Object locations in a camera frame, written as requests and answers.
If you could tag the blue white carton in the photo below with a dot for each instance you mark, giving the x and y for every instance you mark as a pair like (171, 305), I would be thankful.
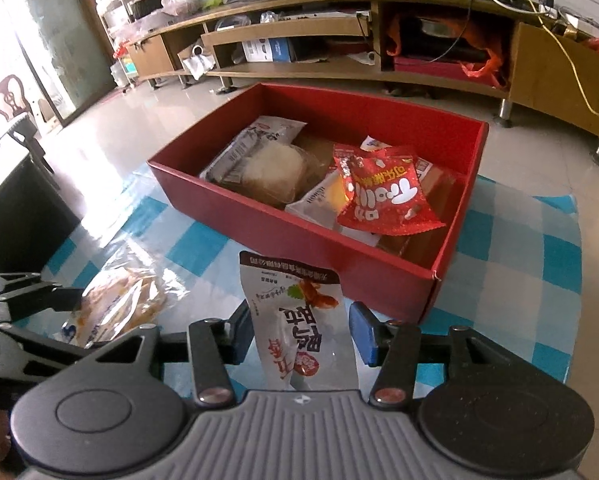
(267, 50)

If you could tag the crumpled clear plastic bag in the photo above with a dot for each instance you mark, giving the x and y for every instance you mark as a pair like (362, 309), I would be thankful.
(182, 0)

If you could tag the dark red wooden chair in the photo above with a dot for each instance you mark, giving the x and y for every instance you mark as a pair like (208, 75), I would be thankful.
(9, 97)

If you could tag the white black-print snack packet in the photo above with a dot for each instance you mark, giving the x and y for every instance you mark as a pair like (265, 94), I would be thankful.
(239, 152)

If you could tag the white plastic bag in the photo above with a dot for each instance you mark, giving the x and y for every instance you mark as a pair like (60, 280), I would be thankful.
(197, 62)

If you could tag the white storage rack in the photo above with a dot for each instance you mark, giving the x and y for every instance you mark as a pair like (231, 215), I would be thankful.
(122, 45)

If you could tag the white yellow snack packet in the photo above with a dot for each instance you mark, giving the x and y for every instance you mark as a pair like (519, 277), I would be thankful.
(314, 200)

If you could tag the metal pot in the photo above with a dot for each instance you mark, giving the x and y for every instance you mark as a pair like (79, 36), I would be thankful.
(437, 27)

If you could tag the small white blue packet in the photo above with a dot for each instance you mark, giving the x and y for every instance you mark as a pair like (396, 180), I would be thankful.
(374, 142)

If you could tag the red cardboard box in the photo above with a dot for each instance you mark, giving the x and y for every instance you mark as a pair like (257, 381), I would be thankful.
(279, 240)

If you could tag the white red-print snack packet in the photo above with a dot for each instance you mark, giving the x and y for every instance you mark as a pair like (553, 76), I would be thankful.
(299, 310)

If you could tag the round bread clear packet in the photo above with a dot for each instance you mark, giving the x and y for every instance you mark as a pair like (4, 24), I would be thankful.
(279, 172)

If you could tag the black cabinet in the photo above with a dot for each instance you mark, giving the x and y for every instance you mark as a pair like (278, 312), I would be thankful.
(24, 220)

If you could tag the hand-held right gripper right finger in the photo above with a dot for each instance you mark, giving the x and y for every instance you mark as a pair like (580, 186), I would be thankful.
(363, 332)

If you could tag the flat red case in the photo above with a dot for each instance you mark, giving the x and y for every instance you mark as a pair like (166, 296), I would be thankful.
(429, 67)

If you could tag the yellow snack clear bag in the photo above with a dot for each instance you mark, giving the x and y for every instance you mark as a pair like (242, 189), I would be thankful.
(114, 300)

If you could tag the clear brown snack packet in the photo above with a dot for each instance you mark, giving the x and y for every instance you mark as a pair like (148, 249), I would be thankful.
(444, 195)

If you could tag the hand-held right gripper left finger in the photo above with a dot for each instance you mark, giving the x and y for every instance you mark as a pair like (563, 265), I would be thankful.
(242, 335)

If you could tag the orange plastic bag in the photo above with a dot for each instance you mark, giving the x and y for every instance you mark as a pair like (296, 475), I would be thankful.
(484, 62)

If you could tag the blue white checkered cloth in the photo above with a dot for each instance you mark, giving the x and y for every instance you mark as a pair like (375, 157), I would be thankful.
(504, 260)

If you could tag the red white-lettered snack packet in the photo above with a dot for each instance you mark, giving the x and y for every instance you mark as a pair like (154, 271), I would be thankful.
(384, 195)

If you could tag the glass sliding door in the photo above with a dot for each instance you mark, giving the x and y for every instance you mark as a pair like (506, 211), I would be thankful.
(64, 45)

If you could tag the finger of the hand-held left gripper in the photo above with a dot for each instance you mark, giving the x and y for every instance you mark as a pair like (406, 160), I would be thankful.
(29, 296)
(29, 352)

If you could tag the long wooden tv stand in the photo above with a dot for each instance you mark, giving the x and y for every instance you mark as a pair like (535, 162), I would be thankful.
(289, 27)

